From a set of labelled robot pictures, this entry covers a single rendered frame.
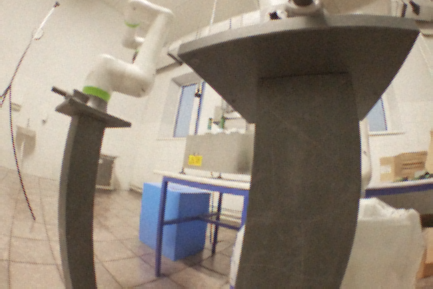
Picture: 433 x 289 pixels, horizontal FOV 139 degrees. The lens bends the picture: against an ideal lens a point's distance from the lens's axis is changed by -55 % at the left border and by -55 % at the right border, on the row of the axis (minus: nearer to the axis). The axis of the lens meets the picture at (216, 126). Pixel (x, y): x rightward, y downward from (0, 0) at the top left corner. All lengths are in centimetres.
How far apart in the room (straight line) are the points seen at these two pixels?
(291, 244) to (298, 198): 5
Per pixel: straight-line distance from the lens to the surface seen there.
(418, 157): 201
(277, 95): 21
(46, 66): 442
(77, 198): 70
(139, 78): 73
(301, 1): 19
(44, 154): 418
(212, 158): 107
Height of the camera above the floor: 78
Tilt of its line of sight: 15 degrees up
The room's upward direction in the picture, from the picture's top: 7 degrees clockwise
